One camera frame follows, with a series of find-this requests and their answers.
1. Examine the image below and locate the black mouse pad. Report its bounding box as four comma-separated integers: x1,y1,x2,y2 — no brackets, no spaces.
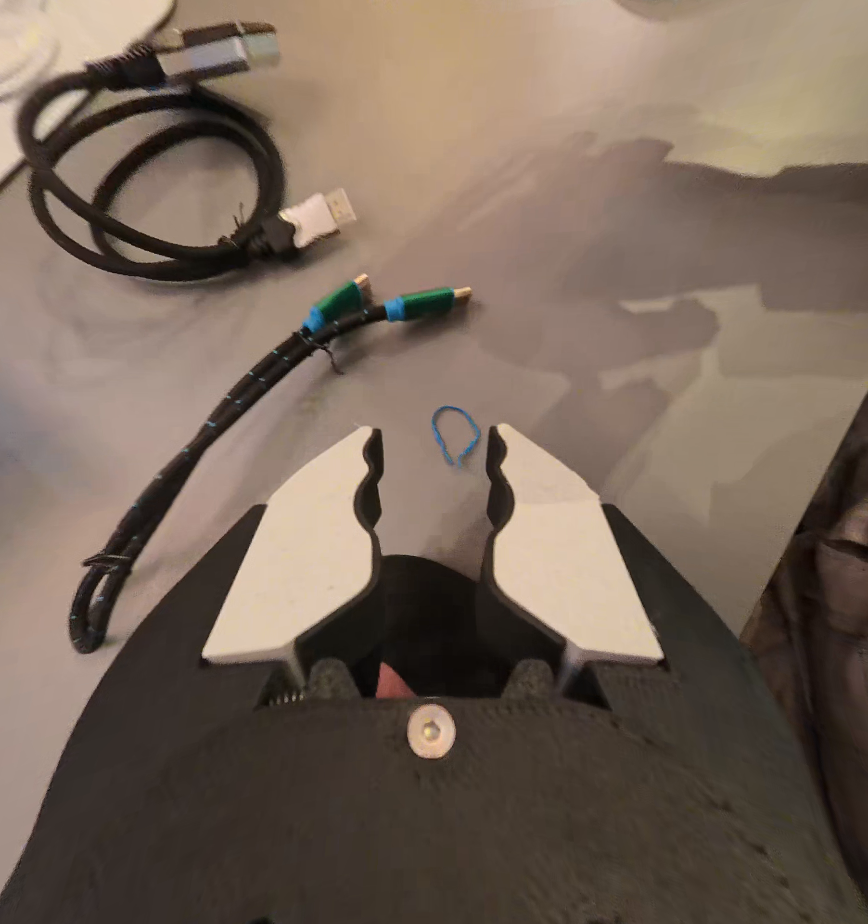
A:
371,554,509,699

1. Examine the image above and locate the thin black cable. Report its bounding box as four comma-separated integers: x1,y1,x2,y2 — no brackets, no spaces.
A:
15,22,359,284

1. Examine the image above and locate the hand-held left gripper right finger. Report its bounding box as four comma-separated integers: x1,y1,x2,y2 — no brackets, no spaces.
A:
479,423,666,695

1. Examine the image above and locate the black braided hdmi cable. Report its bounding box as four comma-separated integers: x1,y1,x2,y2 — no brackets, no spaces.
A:
68,274,474,655

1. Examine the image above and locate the blue twist tie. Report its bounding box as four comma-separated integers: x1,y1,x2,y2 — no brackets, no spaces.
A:
431,405,483,469

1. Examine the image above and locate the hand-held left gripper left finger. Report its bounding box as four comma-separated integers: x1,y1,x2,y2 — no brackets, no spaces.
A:
202,424,387,695

